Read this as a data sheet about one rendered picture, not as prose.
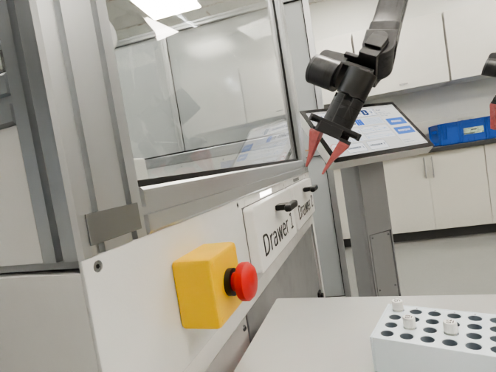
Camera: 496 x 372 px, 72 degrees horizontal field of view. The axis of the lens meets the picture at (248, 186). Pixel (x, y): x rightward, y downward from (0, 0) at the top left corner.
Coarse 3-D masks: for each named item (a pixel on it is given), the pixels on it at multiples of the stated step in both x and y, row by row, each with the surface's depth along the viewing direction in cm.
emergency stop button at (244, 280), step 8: (240, 264) 35; (248, 264) 35; (232, 272) 36; (240, 272) 34; (248, 272) 34; (256, 272) 37; (232, 280) 35; (240, 280) 34; (248, 280) 34; (256, 280) 36; (232, 288) 35; (240, 288) 34; (248, 288) 34; (256, 288) 36; (240, 296) 34; (248, 296) 34
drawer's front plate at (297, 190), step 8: (296, 184) 92; (304, 184) 100; (296, 192) 87; (304, 192) 98; (304, 200) 96; (312, 200) 109; (296, 208) 85; (312, 208) 107; (296, 216) 84; (304, 216) 93; (296, 224) 84
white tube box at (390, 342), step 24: (384, 312) 40; (408, 312) 39; (432, 312) 39; (456, 312) 37; (384, 336) 35; (408, 336) 35; (432, 336) 34; (456, 336) 33; (480, 336) 33; (384, 360) 35; (408, 360) 33; (432, 360) 32; (456, 360) 31; (480, 360) 30
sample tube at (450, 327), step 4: (444, 320) 34; (448, 320) 34; (452, 320) 34; (444, 324) 34; (448, 324) 33; (452, 324) 33; (456, 324) 33; (444, 328) 34; (448, 328) 33; (452, 328) 33; (456, 328) 33; (444, 332) 34; (448, 332) 33; (452, 332) 33; (456, 332) 33; (452, 336) 33
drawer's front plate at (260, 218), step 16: (288, 192) 79; (256, 208) 56; (272, 208) 65; (256, 224) 55; (272, 224) 64; (288, 224) 75; (256, 240) 54; (272, 240) 62; (288, 240) 73; (256, 256) 55; (272, 256) 61
